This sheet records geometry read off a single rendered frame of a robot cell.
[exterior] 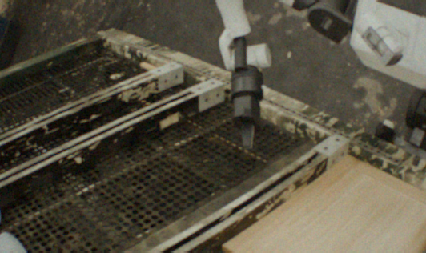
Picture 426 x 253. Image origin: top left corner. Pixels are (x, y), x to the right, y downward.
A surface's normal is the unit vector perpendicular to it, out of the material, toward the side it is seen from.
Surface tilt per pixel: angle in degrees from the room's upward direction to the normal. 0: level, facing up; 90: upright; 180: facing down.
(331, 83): 0
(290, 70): 0
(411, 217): 50
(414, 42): 23
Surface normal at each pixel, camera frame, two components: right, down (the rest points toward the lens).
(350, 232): 0.00, -0.86
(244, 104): -0.38, -0.35
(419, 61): -0.69, 0.10
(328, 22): -0.44, 0.72
